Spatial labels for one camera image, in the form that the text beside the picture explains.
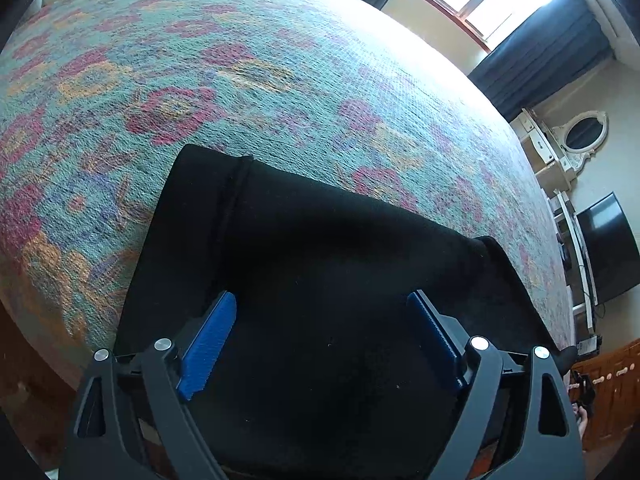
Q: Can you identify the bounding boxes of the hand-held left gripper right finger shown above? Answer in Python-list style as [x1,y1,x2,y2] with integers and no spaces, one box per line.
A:
[406,290,587,480]

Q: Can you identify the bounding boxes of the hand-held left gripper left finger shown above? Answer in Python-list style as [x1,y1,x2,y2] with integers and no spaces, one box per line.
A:
[59,291,237,480]

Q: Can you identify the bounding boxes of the black pants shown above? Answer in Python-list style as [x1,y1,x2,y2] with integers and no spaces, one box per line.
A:
[114,144,576,480]

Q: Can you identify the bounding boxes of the white television shelf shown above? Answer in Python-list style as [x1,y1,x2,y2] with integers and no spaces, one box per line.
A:
[550,190,601,336]

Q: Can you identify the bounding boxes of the wooden cabinet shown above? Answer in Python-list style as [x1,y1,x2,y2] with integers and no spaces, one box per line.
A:
[570,339,640,453]

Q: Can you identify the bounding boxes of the black television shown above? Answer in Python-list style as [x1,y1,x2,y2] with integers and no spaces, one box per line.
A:
[575,191,640,306]

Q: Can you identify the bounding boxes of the white dresser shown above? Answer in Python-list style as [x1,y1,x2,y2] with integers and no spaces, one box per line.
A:
[510,107,576,196]

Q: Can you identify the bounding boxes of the white framed oval mirror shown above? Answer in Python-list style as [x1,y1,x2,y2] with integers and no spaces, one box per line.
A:
[552,110,610,176]

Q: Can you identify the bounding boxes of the floral bedspread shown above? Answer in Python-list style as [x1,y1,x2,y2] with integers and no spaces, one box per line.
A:
[0,0,576,381]

